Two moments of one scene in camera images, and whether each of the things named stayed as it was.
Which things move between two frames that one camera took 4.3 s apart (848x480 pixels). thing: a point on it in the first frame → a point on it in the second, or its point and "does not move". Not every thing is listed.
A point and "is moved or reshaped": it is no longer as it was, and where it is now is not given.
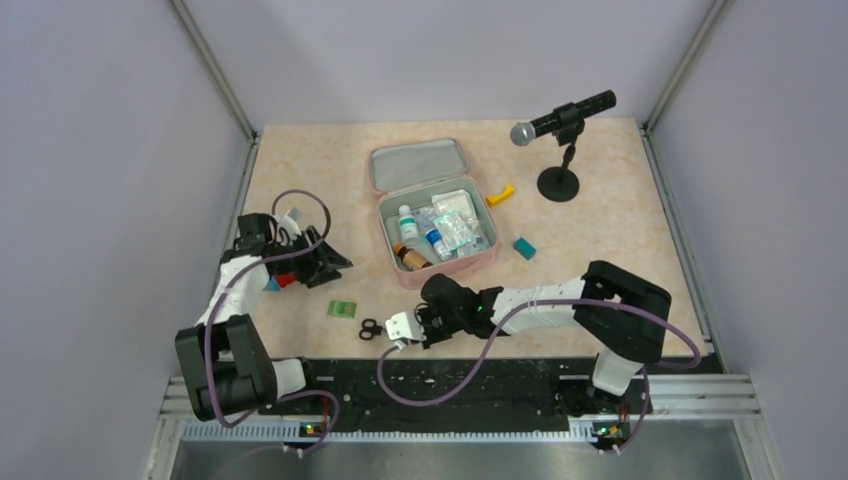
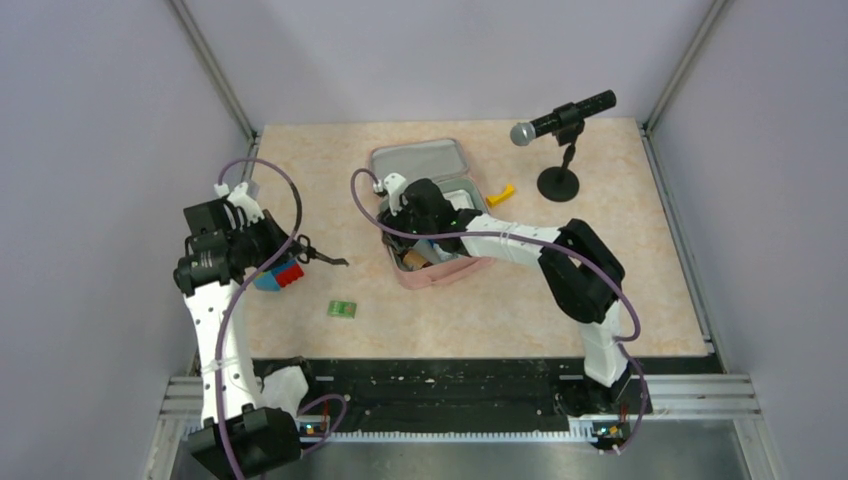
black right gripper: [422, 315] → [391, 221]
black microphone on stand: [560, 184] does not move
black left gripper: [321, 265] → [279, 237]
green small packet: [338, 308] does not move
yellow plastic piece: [492, 200] does not move
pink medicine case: [437, 217] does not move
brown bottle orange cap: [411, 259] does not move
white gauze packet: [458, 202] does not move
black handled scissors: [370, 328] is moved or reshaped
